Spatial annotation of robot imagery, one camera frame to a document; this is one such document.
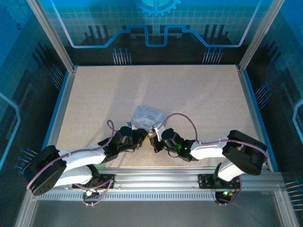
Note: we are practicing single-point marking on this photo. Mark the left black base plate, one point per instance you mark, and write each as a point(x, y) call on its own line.
point(104, 180)

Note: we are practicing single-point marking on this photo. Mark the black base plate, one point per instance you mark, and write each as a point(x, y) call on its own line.
point(104, 180)
point(206, 180)

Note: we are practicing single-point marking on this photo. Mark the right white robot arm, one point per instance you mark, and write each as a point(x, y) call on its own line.
point(208, 149)

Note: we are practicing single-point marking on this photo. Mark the aluminium mounting rail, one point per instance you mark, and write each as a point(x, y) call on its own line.
point(156, 177)

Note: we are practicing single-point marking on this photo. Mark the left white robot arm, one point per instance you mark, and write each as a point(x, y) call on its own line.
point(78, 153)

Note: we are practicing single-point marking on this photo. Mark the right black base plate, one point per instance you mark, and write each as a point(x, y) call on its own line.
point(206, 180)

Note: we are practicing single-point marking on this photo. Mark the aluminium table side rail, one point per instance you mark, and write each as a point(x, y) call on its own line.
point(60, 113)
point(254, 113)

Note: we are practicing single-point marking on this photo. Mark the aluminium frame post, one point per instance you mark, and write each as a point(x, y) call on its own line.
point(259, 35)
point(50, 35)

